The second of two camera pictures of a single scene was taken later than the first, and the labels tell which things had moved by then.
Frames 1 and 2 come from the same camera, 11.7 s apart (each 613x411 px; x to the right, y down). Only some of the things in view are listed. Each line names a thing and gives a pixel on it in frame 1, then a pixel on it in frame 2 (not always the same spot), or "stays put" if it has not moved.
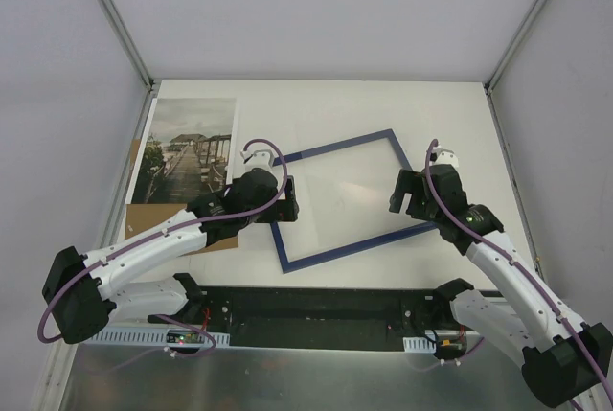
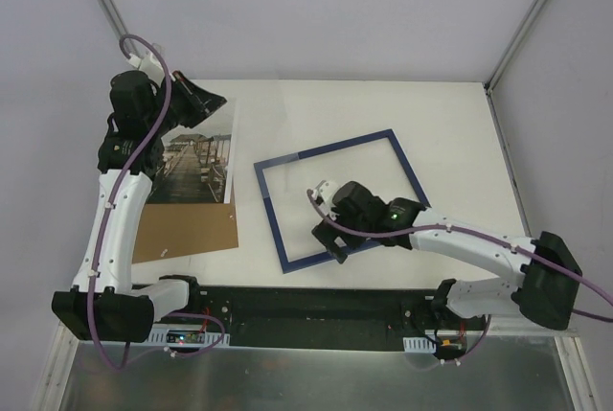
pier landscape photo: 187,152 stays put
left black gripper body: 285,201 to 187,96
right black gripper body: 409,194 to 330,234
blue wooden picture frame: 287,266 stays put
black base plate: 317,317 stays put
